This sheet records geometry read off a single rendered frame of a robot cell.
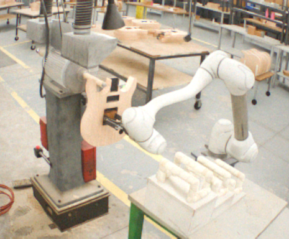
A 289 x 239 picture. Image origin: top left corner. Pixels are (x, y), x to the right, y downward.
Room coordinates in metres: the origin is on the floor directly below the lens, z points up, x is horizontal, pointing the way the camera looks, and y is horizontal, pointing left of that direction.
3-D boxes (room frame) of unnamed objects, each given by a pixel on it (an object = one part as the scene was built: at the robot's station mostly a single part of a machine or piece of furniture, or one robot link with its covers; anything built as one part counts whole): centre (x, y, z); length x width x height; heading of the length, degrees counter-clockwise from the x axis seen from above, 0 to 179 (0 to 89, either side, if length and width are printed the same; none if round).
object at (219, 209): (1.17, -0.29, 0.98); 0.27 x 0.16 x 0.09; 44
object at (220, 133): (1.97, -0.54, 0.87); 0.18 x 0.16 x 0.22; 42
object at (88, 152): (2.14, 0.45, 0.49); 0.25 x 0.12 x 0.37; 44
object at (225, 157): (2.00, -0.52, 0.73); 0.22 x 0.18 x 0.06; 37
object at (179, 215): (1.06, -0.18, 1.02); 0.27 x 0.15 x 0.17; 44
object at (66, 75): (1.99, 0.51, 1.25); 0.41 x 0.27 x 0.26; 44
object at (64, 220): (2.03, 0.56, 0.12); 0.61 x 0.51 x 0.25; 134
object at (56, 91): (2.03, 0.56, 1.11); 0.36 x 0.24 x 0.04; 44
